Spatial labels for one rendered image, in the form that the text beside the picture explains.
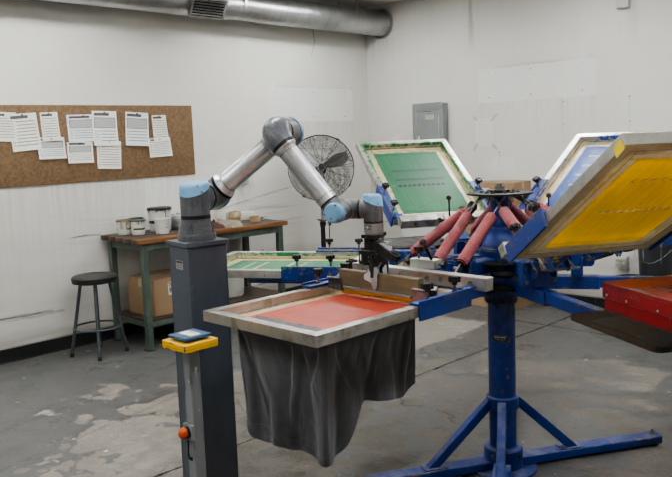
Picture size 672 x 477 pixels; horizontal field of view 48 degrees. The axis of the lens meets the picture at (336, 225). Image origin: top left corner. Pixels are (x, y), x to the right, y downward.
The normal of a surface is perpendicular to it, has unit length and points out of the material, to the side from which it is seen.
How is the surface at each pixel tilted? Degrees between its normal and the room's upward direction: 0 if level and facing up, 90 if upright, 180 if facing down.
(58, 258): 90
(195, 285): 90
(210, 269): 90
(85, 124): 89
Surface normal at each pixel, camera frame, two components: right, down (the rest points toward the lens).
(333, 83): 0.71, 0.05
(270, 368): -0.67, 0.16
